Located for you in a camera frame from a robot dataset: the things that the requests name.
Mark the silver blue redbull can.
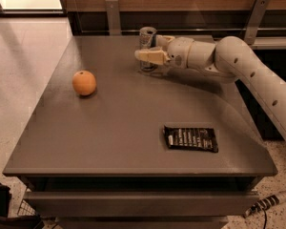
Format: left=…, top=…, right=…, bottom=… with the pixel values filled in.
left=139, top=27, right=156, bottom=72

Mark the grey table drawer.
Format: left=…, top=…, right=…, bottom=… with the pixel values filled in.
left=24, top=191, right=258, bottom=218

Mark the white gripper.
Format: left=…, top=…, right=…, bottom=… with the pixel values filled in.
left=134, top=34, right=194, bottom=69

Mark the left metal bracket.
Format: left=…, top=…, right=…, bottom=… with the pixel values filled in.
left=106, top=0, right=122, bottom=36

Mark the metal bracket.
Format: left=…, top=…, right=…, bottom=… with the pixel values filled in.
left=106, top=0, right=122, bottom=36
left=243, top=0, right=271, bottom=45

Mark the wire basket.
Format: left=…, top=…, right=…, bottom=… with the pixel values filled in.
left=17, top=197, right=37, bottom=217

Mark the orange fruit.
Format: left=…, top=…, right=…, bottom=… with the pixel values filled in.
left=72, top=71, right=96, bottom=96

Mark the striped power strip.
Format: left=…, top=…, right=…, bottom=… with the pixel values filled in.
left=243, top=191, right=286, bottom=218

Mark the right metal bracket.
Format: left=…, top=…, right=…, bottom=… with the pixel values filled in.
left=243, top=0, right=271, bottom=45

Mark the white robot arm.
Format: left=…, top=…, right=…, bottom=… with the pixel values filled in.
left=134, top=35, right=286, bottom=141

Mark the black snack packet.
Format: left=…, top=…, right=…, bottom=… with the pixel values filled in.
left=163, top=126, right=218, bottom=153

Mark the black chair part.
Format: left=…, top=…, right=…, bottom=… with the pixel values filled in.
left=0, top=183, right=44, bottom=229

